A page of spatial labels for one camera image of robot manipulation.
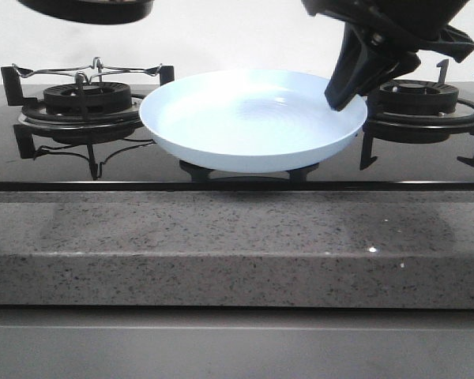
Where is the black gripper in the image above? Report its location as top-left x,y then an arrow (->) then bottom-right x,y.
303,1 -> 474,111

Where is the light blue plate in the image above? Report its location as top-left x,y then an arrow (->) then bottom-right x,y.
139,69 -> 367,173

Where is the black frying pan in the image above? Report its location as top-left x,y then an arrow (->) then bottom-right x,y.
20,0 -> 153,24

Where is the right burner with black grate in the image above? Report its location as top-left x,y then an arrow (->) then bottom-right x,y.
363,59 -> 474,144

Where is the burner with black grate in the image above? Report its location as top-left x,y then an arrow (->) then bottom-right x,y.
363,59 -> 474,144
1,65 -> 175,130

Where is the left burner with black grate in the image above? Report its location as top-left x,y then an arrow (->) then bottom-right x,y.
1,65 -> 175,130

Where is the black glass gas cooktop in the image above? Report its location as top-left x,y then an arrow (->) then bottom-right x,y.
0,88 -> 474,191

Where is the wire pan support ring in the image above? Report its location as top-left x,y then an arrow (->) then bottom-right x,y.
11,57 -> 163,87

